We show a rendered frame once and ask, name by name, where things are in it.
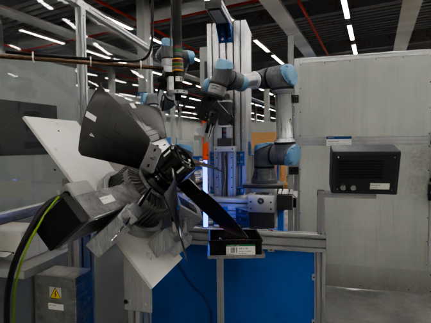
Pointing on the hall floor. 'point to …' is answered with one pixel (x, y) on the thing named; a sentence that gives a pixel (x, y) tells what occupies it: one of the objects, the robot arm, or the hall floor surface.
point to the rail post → (320, 287)
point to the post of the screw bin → (220, 291)
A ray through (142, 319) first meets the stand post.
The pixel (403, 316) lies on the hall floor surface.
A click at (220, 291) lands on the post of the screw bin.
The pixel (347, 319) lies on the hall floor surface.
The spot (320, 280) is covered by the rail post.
